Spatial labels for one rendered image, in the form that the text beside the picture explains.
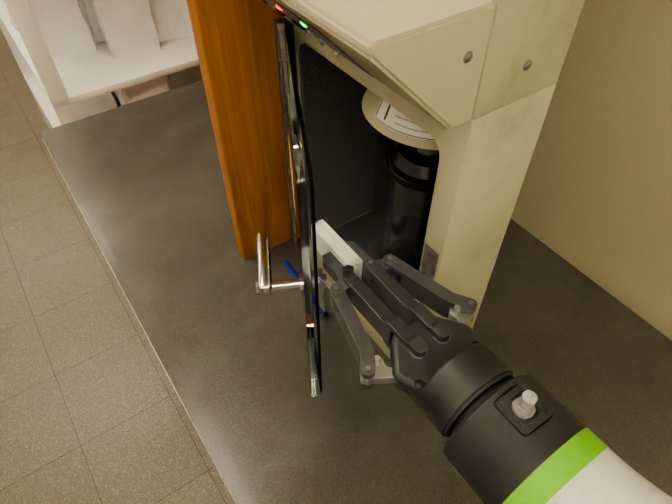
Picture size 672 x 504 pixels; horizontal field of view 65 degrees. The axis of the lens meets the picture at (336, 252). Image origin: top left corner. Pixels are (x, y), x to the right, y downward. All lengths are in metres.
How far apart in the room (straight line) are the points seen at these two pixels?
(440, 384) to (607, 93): 0.62
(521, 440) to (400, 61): 0.27
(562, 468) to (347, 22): 0.32
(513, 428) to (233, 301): 0.63
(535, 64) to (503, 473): 0.33
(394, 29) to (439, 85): 0.07
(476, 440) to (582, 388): 0.52
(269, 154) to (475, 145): 0.44
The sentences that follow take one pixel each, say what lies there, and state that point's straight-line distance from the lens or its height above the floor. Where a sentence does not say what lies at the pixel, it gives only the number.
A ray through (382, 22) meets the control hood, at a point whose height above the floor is 1.51.
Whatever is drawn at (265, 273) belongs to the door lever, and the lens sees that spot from 0.60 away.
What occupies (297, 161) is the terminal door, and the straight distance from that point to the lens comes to 0.45.
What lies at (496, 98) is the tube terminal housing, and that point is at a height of 1.42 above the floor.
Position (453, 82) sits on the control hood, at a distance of 0.43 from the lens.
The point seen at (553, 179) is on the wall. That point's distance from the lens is 1.04.
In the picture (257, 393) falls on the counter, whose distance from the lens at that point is 0.82.
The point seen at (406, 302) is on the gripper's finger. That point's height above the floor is 1.29.
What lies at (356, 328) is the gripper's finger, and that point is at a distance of 0.45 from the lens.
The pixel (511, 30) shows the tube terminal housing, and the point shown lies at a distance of 0.46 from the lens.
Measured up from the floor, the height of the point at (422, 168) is 1.25.
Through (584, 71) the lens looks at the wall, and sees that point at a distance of 0.94.
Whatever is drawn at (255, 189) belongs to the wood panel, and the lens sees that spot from 0.88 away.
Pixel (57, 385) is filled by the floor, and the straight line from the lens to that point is 2.12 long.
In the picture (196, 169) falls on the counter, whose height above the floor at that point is 0.94.
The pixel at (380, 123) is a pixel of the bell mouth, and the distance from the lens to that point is 0.61.
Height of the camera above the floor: 1.67
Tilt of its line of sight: 48 degrees down
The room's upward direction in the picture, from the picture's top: straight up
